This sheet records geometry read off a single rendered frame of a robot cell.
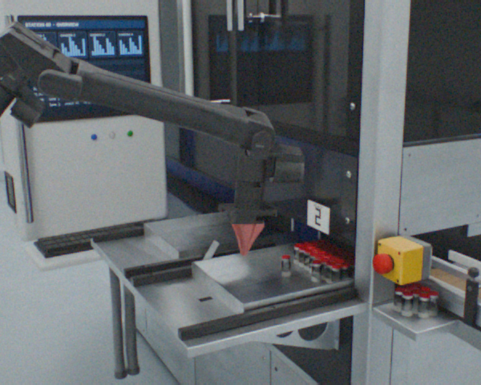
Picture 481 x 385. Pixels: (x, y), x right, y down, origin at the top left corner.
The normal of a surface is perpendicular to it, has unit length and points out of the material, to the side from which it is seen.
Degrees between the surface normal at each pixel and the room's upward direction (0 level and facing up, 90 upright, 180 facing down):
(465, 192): 90
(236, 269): 0
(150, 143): 90
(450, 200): 90
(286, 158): 106
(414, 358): 90
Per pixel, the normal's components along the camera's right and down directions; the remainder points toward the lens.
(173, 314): -0.01, -0.97
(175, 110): 0.18, 0.44
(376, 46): -0.89, 0.13
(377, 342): 0.46, 0.22
